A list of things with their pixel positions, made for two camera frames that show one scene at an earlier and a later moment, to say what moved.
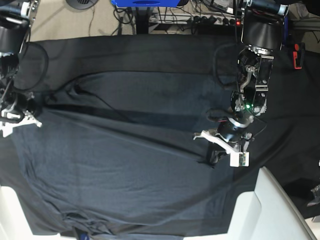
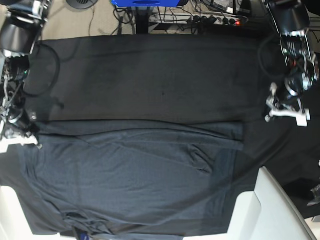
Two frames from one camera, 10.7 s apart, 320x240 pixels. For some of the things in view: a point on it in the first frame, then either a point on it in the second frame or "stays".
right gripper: x=230 y=137 → x=292 y=103
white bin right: x=269 y=212 stays
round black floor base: x=82 y=4 stays
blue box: x=128 y=3 stays
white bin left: x=14 y=223 stays
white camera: x=239 y=159 → x=302 y=117
